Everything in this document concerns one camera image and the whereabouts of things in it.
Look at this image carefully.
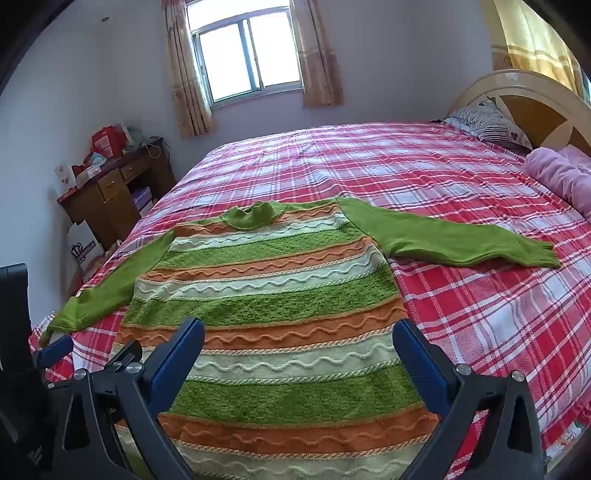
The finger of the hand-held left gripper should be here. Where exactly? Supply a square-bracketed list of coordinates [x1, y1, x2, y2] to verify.
[36, 335, 75, 371]
[107, 340, 144, 372]

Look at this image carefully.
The beige patterned curtain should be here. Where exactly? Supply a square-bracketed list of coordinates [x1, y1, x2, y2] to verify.
[290, 0, 345, 108]
[161, 0, 218, 138]

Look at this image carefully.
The bed with red plaid sheet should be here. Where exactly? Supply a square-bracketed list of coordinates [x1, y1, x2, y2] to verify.
[28, 121, 591, 480]

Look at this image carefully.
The green orange striped knit sweater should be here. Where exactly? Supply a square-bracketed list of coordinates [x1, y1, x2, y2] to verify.
[39, 196, 561, 480]

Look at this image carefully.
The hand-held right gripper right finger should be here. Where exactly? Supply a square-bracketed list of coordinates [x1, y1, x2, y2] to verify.
[392, 318, 546, 480]

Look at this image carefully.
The pink blanket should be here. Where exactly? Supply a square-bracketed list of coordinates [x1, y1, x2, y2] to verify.
[524, 145, 591, 222]

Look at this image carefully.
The cream wooden headboard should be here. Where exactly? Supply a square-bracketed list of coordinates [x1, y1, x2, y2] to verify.
[445, 69, 591, 155]

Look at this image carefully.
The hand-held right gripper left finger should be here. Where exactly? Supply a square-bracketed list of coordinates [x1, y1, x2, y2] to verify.
[51, 316, 206, 480]

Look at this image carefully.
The striped pillow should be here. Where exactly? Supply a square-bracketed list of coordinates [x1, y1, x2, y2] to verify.
[443, 95, 534, 151]

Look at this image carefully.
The white paper bag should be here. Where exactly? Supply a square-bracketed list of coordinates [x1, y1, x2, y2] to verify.
[66, 220, 105, 273]

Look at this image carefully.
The red bag on desk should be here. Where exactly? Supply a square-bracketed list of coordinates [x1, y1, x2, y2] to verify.
[91, 126, 126, 160]

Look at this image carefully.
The yellow curtain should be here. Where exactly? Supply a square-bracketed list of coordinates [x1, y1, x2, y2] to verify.
[494, 0, 585, 95]

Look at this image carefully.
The window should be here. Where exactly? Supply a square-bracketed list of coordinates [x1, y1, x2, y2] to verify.
[187, 0, 303, 109]

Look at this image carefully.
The brown wooden desk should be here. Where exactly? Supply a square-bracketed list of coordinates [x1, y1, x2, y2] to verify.
[56, 137, 177, 250]

